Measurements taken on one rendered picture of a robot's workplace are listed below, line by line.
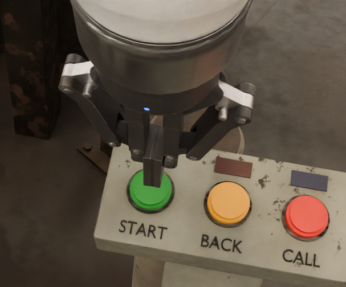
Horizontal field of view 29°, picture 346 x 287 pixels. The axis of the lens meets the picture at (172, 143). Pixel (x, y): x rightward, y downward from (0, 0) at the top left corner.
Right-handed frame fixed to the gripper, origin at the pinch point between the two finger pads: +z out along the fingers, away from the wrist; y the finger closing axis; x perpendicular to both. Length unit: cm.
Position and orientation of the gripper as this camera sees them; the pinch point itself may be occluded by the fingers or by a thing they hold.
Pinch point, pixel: (155, 157)
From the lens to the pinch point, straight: 55.0
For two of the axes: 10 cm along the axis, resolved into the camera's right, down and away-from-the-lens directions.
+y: -9.8, -1.7, 0.3
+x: -1.7, 9.1, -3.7
